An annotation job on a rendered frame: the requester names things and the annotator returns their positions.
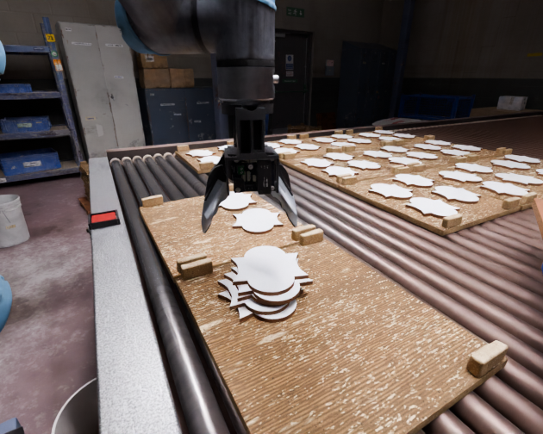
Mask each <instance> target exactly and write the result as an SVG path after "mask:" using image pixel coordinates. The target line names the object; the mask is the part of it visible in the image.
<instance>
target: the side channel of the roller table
mask: <svg viewBox="0 0 543 434"><path fill-rule="evenodd" d="M531 115H539V112H537V111H530V112H520V113H511V114H501V115H483V116H473V117H464V118H454V119H445V120H435V121H416V122H406V123H397V124H387V125H377V126H368V127H349V128H340V129H330V130H321V131H311V132H300V133H282V134H273V135H265V142H268V141H277V140H287V135H296V138H297V139H300V134H305V133H308V134H309V138H313V137H321V136H329V135H333V134H334V131H340V130H342V131H343V134H345V133H346V130H351V129H352V130H353V133H363V132H372V131H375V127H383V130H384V131H387V130H397V129H404V128H414V127H428V126H430V127H431V126H436V125H438V126H439V125H445V124H446V125H447V124H455V123H463V122H474V121H487V120H496V119H506V118H515V117H522V116H531ZM230 140H234V139H216V140H206V141H197V142H187V143H177V144H167V145H157V146H139V147H129V148H120V149H110V150H106V152H107V157H108V161H109V166H110V160H111V159H112V158H118V159H120V160H121V161H122V158H123V157H129V158H131V160H132V159H133V156H140V157H141V158H142V159H143V156H144V155H146V154H148V155H151V156H152V157H153V155H154V154H155V153H158V154H161V155H162V156H163V155H164V153H166V152H169V153H170V154H173V153H174V152H175V151H177V150H178V148H177V146H183V145H188V146H189V149H190V150H192V149H201V148H210V147H218V146H226V145H227V141H230ZM110 167H111V166H110Z"/></svg>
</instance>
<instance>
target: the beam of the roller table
mask: <svg viewBox="0 0 543 434"><path fill-rule="evenodd" d="M89 180H90V213H91V214H94V213H100V212H105V211H110V210H116V209H117V211H118V214H119V218H120V222H121V224H120V225H114V226H106V227H101V228H97V229H91V249H92V273H93V296H94V320H95V342H96V366H97V411H98V434H183V433H182V430H181V427H180V423H179V420H178V415H177V411H176V408H175V405H174V401H173V398H172V392H171V389H170V386H169V382H168V379H167V376H166V372H165V367H164V364H163V360H162V357H161V354H160V350H159V345H158V341H157V338H156V335H155V331H154V328H153V322H152V319H151V316H150V313H149V309H148V306H147V300H146V296H145V294H144V290H143V287H142V284H141V280H140V275H139V271H138V268H137V265H136V262H135V258H134V253H133V249H132V245H131V243H130V239H129V236H128V230H127V227H126V224H125V220H124V217H123V214H122V208H121V205H120V202H119V198H118V194H117V192H116V188H115V183H114V179H113V176H112V173H111V169H110V166H109V160H108V158H107V157H103V158H89Z"/></svg>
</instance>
